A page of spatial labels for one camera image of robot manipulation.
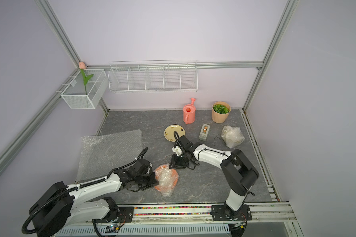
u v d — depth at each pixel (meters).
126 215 0.74
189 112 1.05
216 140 1.03
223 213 0.74
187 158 0.65
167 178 0.83
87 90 0.89
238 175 0.46
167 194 0.77
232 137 1.01
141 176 0.71
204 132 1.02
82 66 0.89
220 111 1.04
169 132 1.06
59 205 0.41
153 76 0.98
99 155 0.96
